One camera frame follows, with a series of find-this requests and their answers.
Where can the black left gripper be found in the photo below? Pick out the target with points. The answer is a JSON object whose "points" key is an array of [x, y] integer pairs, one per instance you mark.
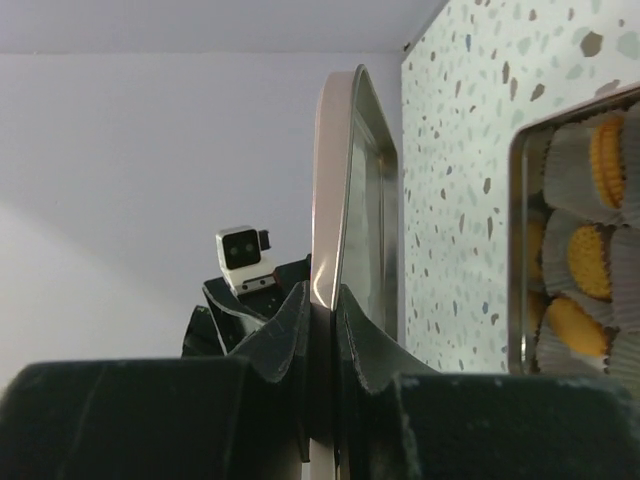
{"points": [[216, 328]]}

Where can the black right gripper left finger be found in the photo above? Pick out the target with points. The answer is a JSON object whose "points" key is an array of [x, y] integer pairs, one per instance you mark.
{"points": [[239, 416]]}

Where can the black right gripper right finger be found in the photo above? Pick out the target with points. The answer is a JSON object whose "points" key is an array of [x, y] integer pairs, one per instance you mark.
{"points": [[399, 419]]}

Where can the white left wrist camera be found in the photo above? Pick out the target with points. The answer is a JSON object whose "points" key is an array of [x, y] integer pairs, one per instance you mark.
{"points": [[240, 255]]}

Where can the silver tin lid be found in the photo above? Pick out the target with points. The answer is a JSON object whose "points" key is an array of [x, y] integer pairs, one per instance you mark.
{"points": [[354, 234]]}

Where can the round biscuit cookie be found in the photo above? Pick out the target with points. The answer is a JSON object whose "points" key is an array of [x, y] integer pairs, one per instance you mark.
{"points": [[589, 260], [578, 330]]}

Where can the round biscuit cookie top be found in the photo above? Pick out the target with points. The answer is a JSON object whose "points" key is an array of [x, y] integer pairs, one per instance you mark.
{"points": [[589, 260]]}

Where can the silver cookie tin box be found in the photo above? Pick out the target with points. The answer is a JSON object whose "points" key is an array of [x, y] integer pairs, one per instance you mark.
{"points": [[551, 194]]}

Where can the orange cookie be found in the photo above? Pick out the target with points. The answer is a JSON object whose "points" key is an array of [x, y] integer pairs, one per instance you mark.
{"points": [[606, 162]]}

